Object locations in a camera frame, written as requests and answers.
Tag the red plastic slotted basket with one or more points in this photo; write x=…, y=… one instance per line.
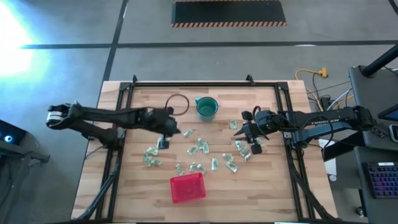
x=188, y=188

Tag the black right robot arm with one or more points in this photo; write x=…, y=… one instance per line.
x=326, y=121

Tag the backlit black keyboard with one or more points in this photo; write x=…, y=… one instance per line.
x=384, y=180

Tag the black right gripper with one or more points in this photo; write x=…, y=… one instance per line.
x=265, y=123

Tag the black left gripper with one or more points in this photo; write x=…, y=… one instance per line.
x=160, y=121

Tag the black hazard-striped floor mat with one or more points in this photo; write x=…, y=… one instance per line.
x=228, y=12

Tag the green enamel mug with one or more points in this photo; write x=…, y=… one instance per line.
x=206, y=107

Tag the white paper sheet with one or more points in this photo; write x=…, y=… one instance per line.
x=332, y=166

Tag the black cart with blue light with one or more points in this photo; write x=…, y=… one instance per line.
x=15, y=146

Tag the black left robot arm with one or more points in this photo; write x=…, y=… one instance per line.
x=109, y=115

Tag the black frame clamp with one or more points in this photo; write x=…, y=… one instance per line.
x=249, y=79
x=134, y=79

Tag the black power adapter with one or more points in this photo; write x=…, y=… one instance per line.
x=325, y=101

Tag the dark grey desk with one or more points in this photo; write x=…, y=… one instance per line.
x=362, y=186
x=370, y=99

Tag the black stand pole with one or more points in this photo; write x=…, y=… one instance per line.
x=379, y=62

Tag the small black keypad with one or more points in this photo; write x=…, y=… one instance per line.
x=378, y=132

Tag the black tablet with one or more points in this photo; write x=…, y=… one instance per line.
x=391, y=114

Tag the black caster wheel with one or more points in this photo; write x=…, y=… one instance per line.
x=360, y=211

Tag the small white round cap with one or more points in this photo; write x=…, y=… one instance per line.
x=332, y=178

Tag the smartphone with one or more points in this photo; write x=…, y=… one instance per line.
x=395, y=133

